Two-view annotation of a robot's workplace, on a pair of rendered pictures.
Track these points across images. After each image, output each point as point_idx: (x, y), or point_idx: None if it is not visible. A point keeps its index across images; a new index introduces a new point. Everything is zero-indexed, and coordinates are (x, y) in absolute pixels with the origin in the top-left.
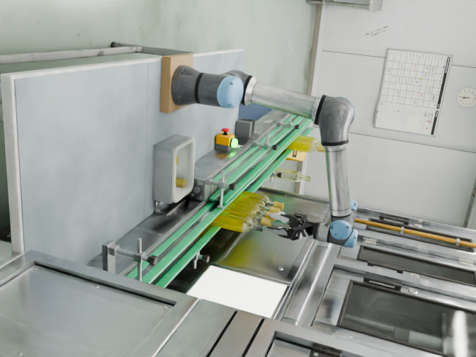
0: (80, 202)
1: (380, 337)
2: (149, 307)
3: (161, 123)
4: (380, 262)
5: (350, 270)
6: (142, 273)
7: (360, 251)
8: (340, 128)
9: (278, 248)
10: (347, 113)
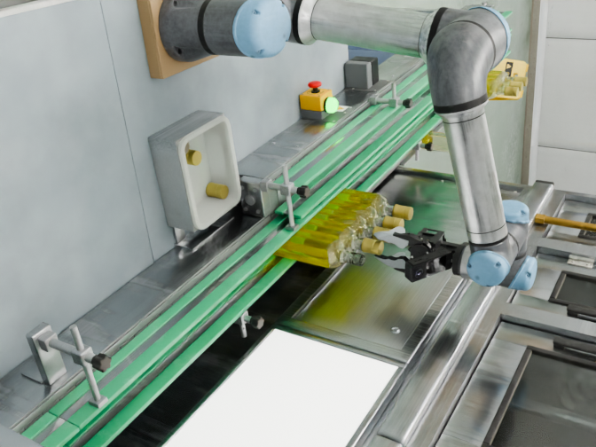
0: None
1: None
2: None
3: (158, 98)
4: (595, 305)
5: (530, 325)
6: (117, 369)
7: (558, 285)
8: (464, 75)
9: (402, 288)
10: (480, 43)
